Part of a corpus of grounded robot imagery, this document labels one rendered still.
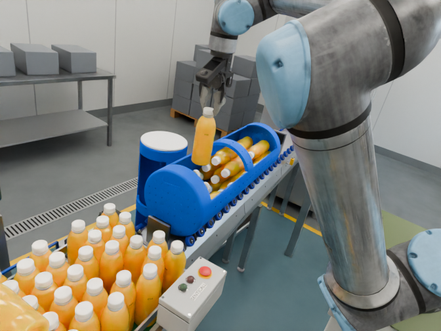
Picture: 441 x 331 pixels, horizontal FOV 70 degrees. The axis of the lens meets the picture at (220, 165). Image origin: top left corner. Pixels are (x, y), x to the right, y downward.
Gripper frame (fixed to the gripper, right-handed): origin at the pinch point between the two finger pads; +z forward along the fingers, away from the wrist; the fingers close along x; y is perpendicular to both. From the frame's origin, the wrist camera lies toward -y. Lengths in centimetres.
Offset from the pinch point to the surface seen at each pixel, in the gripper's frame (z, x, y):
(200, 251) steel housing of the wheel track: 58, -9, -3
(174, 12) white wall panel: -7, 291, 362
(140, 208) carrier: 88, 55, 32
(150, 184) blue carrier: 33.2, 14.8, -10.1
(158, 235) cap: 35.0, -5.2, -29.2
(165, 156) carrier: 48, 43, 36
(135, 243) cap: 35, -2, -37
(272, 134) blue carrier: 27, -4, 71
